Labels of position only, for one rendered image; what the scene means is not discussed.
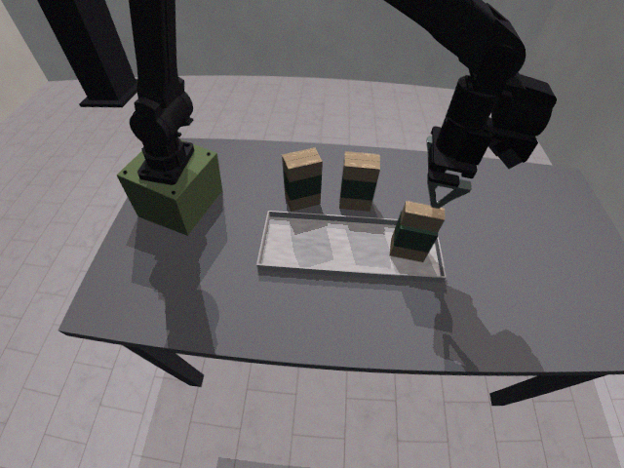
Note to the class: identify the tan rectangular block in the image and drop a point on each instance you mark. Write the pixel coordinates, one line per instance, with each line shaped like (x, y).
(302, 178)
(416, 231)
(359, 179)

